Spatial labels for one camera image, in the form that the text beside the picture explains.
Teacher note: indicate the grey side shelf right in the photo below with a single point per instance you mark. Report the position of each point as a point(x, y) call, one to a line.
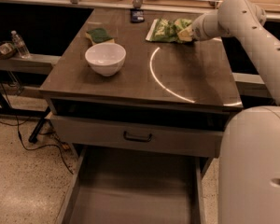
point(251, 85)

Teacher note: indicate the white ceramic bowl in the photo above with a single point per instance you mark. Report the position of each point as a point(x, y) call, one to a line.
point(106, 59)

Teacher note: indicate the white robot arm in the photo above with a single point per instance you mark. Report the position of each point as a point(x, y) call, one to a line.
point(249, 163)

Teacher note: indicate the open grey middle drawer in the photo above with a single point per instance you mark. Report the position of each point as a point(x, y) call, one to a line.
point(121, 186)

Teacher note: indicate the grey upper drawer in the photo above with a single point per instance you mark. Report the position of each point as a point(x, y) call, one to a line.
point(169, 140)

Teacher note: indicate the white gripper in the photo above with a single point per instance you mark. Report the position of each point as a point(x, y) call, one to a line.
point(200, 30)

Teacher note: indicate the small dark blue packet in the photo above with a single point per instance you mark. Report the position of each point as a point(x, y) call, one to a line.
point(137, 15)

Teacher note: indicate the clear plastic water bottle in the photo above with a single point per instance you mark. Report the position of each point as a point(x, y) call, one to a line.
point(20, 45)

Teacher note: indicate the green and yellow sponge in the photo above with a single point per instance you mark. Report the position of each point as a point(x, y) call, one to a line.
point(99, 35)

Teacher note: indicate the black drawer handle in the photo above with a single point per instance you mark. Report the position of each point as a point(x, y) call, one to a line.
point(137, 138)

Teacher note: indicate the dark bowl with items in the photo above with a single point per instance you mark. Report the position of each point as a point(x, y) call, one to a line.
point(7, 50)

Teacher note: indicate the green jalapeno chip bag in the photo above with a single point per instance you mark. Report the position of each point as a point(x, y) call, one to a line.
point(163, 30)

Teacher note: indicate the grey side shelf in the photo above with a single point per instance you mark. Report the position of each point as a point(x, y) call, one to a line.
point(251, 85)
point(36, 64)

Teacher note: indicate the grey cabinet counter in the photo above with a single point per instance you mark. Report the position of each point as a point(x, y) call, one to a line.
point(169, 84)

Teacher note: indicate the grey side shelf left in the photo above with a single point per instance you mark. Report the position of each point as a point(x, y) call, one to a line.
point(36, 64)

